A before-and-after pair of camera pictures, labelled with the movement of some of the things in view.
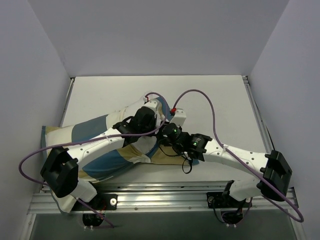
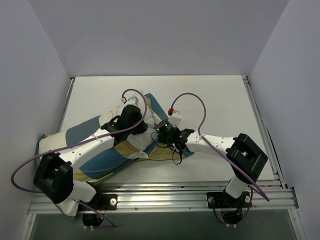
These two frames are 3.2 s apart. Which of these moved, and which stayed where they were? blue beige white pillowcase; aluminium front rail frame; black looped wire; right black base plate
Moved: black looped wire; blue beige white pillowcase
Stayed: right black base plate; aluminium front rail frame
